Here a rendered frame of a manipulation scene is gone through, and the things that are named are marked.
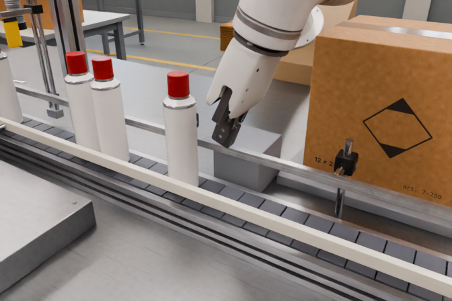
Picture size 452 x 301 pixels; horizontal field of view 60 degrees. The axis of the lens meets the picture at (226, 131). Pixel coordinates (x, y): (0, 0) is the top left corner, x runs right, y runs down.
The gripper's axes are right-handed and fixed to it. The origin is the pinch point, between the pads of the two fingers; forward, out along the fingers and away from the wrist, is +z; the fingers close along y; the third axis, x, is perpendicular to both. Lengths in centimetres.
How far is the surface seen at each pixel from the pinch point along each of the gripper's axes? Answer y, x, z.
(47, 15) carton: -103, -168, 77
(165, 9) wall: -515, -378, 230
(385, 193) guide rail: -3.3, 23.1, -3.3
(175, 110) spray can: 2.2, -7.9, 0.2
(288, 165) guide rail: -3.3, 10.1, 1.4
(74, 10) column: -16, -50, 6
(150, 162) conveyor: -3.3, -13.3, 18.6
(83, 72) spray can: 0.4, -29.1, 5.9
